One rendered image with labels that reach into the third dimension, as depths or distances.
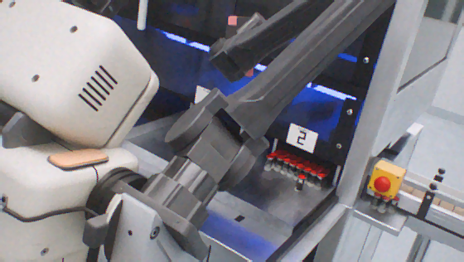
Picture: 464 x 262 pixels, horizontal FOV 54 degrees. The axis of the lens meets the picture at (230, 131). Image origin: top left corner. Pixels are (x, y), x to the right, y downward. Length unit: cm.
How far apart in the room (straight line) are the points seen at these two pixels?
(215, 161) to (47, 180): 19
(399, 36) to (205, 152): 72
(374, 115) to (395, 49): 17
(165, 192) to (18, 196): 16
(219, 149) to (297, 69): 14
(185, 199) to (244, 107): 14
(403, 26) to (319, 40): 59
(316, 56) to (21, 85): 35
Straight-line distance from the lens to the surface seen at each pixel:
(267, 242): 107
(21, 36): 62
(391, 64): 118
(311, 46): 59
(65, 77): 54
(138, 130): 144
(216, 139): 57
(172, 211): 51
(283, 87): 58
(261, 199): 122
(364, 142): 123
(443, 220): 138
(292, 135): 131
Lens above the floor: 150
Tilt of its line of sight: 23 degrees down
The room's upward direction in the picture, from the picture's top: 11 degrees clockwise
